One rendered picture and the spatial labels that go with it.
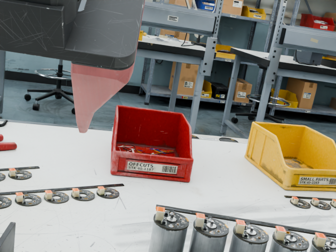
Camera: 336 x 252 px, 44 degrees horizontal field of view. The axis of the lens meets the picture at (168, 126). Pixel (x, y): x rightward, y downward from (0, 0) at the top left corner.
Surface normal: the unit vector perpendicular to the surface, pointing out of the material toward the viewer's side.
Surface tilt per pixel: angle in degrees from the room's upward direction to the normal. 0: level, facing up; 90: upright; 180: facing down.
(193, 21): 90
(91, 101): 147
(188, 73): 90
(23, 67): 90
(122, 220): 0
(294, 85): 92
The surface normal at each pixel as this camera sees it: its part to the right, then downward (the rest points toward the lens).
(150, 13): 0.20, 0.29
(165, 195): 0.16, -0.95
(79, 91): -0.11, 0.94
